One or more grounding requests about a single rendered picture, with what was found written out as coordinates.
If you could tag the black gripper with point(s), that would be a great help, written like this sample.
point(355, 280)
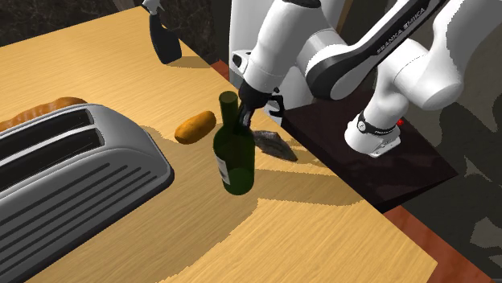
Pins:
point(253, 96)

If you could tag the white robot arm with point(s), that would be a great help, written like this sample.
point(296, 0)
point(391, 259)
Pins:
point(274, 35)

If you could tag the grey flat stone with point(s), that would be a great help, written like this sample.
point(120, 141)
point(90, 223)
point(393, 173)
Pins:
point(274, 146)

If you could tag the green wine bottle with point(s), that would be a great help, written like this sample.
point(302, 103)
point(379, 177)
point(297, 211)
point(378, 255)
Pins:
point(235, 160)

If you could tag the brown potato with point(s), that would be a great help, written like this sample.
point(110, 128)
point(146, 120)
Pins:
point(195, 127)

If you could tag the dark robot stand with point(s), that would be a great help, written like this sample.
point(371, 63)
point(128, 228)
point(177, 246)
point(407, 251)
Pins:
point(353, 172)

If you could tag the black spray bottle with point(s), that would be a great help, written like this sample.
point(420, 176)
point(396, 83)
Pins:
point(164, 41)

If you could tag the silver toaster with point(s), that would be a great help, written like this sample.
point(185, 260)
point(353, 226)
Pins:
point(70, 176)

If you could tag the brown bread loaf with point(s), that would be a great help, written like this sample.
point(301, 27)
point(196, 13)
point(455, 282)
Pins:
point(43, 107)

